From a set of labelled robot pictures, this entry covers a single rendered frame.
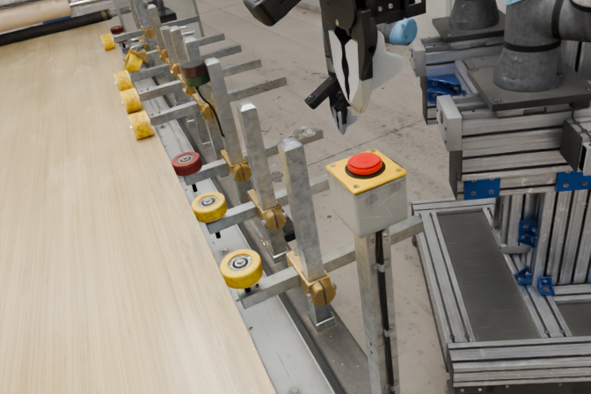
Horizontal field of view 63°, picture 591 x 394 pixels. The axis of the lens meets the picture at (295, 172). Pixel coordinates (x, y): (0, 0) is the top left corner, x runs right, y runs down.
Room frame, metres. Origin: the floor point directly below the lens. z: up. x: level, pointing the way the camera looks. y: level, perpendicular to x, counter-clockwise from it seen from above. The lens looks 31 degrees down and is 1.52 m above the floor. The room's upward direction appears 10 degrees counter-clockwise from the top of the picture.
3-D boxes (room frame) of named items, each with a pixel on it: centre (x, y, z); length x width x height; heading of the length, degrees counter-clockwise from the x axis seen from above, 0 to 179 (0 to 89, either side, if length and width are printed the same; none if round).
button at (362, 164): (0.48, -0.08, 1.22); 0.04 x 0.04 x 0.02
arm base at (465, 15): (1.52, -0.65, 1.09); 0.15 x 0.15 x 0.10
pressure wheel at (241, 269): (0.73, 0.14, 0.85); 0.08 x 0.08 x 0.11
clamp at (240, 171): (1.22, 0.17, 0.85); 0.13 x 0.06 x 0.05; 18
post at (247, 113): (0.97, 0.08, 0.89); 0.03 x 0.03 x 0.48; 18
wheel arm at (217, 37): (2.22, 0.39, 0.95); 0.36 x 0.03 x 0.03; 108
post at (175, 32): (1.68, 0.32, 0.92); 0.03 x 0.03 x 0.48; 18
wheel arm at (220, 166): (1.26, 0.11, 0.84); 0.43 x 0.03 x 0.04; 108
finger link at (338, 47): (0.51, -0.09, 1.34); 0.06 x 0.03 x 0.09; 108
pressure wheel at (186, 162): (1.20, 0.29, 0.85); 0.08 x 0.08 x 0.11
